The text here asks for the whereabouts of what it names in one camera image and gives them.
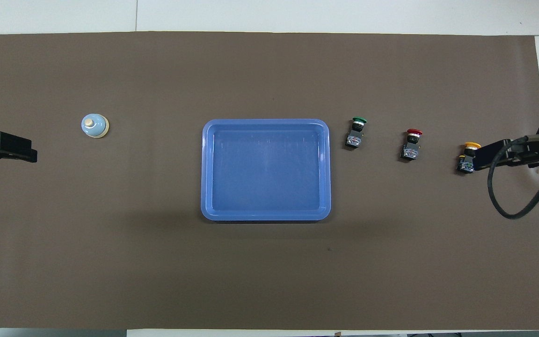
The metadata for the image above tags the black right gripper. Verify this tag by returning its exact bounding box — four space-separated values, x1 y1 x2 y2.
473 136 539 170

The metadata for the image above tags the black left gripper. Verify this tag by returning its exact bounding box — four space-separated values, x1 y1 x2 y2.
0 131 38 168

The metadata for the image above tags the yellow push button switch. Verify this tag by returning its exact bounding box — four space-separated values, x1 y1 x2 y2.
457 141 481 175

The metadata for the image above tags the red push button switch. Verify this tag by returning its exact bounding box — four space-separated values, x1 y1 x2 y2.
401 129 423 161

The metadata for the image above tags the green push button switch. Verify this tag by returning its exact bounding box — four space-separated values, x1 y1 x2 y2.
344 117 368 150

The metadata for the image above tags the light blue call bell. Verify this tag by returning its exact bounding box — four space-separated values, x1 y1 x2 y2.
81 114 109 139

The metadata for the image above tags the blue plastic tray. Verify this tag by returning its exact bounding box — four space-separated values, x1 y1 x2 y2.
201 118 332 221

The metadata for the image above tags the brown table mat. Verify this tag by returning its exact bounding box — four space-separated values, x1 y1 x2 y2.
0 31 539 331

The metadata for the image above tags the black right arm gripper cable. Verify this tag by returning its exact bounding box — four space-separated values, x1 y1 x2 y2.
487 136 539 220

